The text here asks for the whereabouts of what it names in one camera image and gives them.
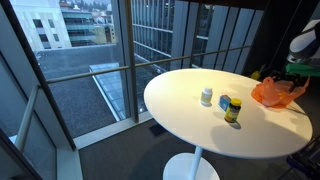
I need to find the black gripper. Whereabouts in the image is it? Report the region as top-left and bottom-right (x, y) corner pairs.
(265, 69), (310, 94)

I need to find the orange plastic bag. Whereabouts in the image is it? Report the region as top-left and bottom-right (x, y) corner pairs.
(250, 75), (311, 109)

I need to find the amber bottle yellow cap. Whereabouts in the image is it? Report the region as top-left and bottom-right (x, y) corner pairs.
(223, 97), (243, 124)

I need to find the white pill bottle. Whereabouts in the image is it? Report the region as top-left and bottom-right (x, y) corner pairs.
(199, 86), (214, 108)

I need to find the small yellow-green object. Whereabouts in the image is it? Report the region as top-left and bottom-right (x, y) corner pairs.
(250, 69), (262, 80)

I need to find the small blue box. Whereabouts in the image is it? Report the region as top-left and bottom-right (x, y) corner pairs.
(218, 94), (233, 113)

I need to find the dark blue floor equipment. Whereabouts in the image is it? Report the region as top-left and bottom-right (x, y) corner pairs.
(285, 136), (320, 180)

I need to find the dark floor vent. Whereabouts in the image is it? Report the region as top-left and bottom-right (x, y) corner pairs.
(148, 123), (168, 137)

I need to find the grey louvered building facade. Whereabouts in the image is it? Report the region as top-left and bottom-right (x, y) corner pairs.
(131, 0), (264, 74)

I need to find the round white table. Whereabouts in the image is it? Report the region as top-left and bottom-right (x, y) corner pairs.
(0, 0), (268, 180)

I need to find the metal handrail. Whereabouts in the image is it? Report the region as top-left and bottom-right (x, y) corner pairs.
(45, 44), (251, 84)

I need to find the teal glass building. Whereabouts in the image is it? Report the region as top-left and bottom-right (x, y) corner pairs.
(59, 0), (117, 48)

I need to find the white office building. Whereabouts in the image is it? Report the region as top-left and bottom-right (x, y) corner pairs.
(9, 0), (73, 52)

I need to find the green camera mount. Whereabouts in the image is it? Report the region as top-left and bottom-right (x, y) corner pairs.
(285, 63), (320, 78)

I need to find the white table pedestal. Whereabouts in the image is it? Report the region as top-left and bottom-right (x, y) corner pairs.
(162, 145), (221, 180)

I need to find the pale slanted railing post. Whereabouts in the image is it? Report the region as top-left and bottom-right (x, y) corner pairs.
(14, 84), (41, 153)

